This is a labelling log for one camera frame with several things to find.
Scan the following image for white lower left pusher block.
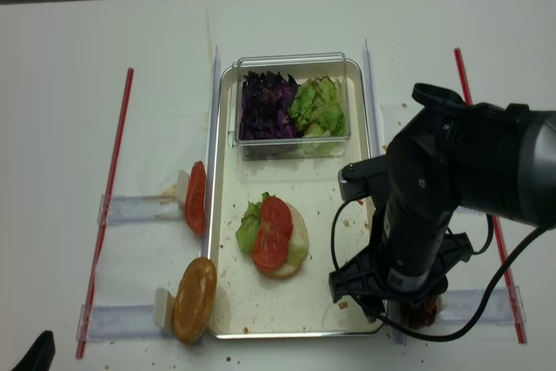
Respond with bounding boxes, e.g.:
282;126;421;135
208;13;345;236
153;288;175;336

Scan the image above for clear lower left rail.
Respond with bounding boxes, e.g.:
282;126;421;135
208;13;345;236
76;305;169;342

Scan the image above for black camera cable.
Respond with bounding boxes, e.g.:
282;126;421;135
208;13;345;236
330;199;556;342

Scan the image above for toasted bun half standing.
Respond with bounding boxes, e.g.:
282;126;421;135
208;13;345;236
172;257;217;344

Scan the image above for red left guide rod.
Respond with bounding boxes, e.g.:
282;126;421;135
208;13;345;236
76;68;135;360

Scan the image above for standing meat patty stack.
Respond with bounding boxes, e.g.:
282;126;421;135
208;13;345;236
400;295;441;329

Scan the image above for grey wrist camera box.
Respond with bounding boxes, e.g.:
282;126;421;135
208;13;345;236
338;156;390;206

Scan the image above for purple cabbage shreds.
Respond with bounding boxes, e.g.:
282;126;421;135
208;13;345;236
239;71;301;141

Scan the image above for tomato slices on bun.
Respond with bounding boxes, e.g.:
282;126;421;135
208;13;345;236
251;196;293;271

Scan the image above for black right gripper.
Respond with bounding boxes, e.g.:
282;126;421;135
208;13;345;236
328;191;472;315

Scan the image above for lettuce leaf on bun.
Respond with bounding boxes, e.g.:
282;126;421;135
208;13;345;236
235;192;270;255

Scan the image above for clear upper left rail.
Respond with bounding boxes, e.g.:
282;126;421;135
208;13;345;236
97;195;183;225

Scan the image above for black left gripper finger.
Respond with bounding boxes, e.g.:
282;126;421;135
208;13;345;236
12;330;56;371

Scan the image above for bottom bun on tray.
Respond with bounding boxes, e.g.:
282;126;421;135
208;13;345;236
256;202;308;279

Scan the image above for red right guide rod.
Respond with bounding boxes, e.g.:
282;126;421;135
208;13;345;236
453;47;527;344

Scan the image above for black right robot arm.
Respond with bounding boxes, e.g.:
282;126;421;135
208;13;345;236
328;83;555;315

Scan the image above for clear plastic salad container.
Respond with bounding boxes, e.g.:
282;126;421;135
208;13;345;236
230;53;351;161

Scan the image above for green lettuce in container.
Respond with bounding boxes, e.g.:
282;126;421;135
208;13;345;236
288;76;347;136

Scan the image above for red guide rod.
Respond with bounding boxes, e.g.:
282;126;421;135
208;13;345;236
453;47;527;344
76;68;135;360

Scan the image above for clear right long rail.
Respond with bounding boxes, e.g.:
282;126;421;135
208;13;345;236
362;39;383;157

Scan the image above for white upper left pusher block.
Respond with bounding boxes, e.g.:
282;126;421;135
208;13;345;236
175;170;189;212

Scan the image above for standing tomato slice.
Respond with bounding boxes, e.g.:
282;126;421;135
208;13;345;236
183;161;207;236

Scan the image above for white pusher block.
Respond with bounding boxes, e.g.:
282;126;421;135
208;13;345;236
153;288;175;336
175;170;189;212

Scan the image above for white metal tray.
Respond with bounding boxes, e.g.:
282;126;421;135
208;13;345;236
208;60;381;339

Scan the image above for clear lower right rail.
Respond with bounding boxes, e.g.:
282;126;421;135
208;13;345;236
388;286;526;342

